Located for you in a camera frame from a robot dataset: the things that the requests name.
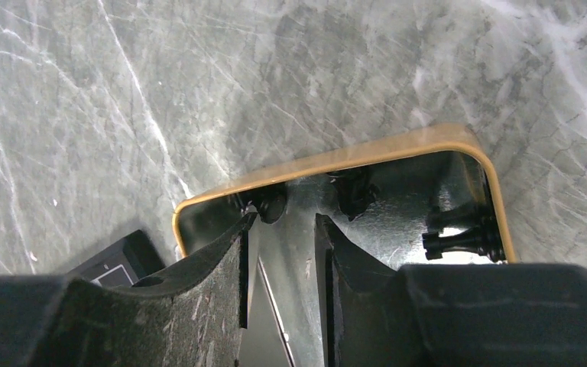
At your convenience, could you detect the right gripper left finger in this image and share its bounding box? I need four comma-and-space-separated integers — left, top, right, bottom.
0, 213, 255, 366

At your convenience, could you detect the gold tin of black pieces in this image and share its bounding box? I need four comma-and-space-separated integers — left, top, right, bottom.
172, 123, 517, 366

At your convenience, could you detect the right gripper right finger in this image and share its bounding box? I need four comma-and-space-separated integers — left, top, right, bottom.
315, 214, 587, 366

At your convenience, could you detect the chessboard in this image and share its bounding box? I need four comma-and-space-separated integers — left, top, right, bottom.
67, 229, 165, 288

